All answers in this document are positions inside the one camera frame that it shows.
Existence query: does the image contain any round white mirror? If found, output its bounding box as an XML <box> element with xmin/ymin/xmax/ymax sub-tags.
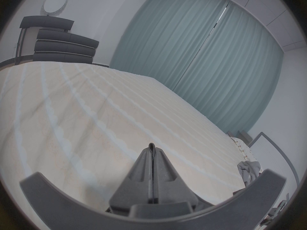
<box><xmin>43</xmin><ymin>0</ymin><xmax>70</xmax><ymax>17</ymax></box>

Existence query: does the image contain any grey bedside table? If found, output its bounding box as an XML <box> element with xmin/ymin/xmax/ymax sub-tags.
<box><xmin>227</xmin><ymin>130</ymin><xmax>253</xmax><ymax>144</ymax></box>

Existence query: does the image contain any bed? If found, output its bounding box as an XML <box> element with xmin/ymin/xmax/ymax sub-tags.
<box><xmin>0</xmin><ymin>61</ymin><xmax>300</xmax><ymax>215</ymax></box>

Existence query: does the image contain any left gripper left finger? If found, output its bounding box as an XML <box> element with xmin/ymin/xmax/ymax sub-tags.
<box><xmin>109</xmin><ymin>143</ymin><xmax>154</xmax><ymax>213</ymax></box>

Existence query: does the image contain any grey garment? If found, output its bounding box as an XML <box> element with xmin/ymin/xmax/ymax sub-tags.
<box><xmin>237</xmin><ymin>161</ymin><xmax>262</xmax><ymax>188</ymax></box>

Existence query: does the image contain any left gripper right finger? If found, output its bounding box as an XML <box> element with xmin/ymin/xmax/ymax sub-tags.
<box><xmin>153</xmin><ymin>146</ymin><xmax>199</xmax><ymax>211</ymax></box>

